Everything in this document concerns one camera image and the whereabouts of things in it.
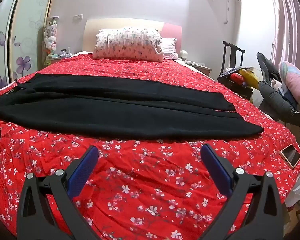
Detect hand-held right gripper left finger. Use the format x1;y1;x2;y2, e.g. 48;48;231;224
16;145;100;240

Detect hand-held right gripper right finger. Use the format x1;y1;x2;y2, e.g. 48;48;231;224
200;144;287;240

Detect black pants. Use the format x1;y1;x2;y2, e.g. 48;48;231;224
0;73;264;140

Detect red floral bedspread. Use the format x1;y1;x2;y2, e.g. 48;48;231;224
0;52;300;240

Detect smartphone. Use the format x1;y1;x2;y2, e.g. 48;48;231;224
280;144;300;169

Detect grey padded jacket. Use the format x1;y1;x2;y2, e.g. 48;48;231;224
256;52;300;126

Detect yellow plush toy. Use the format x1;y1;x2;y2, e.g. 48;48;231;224
239;68;261;89

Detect wooden nightstand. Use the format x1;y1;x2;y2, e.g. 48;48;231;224
185;60;212;77

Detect nightstand clutter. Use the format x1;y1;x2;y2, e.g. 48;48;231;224
46;47;75;60

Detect floral sliding door wardrobe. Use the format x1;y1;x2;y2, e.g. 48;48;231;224
0;0;58;93

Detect stuffed toy holder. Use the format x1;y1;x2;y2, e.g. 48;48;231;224
43;16;59;56

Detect black chair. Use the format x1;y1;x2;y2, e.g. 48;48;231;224
217;41;246;92

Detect pink rolled blanket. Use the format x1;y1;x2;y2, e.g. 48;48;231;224
279;61;300;111

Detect pink pillow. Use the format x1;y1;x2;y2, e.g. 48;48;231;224
161;38;179;60

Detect cream and pink headboard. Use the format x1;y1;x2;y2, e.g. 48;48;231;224
82;18;183;55

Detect white patterned pillow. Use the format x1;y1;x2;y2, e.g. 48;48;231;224
92;27;165;63

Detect pink curtain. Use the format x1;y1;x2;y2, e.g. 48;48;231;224
266;0;300;68

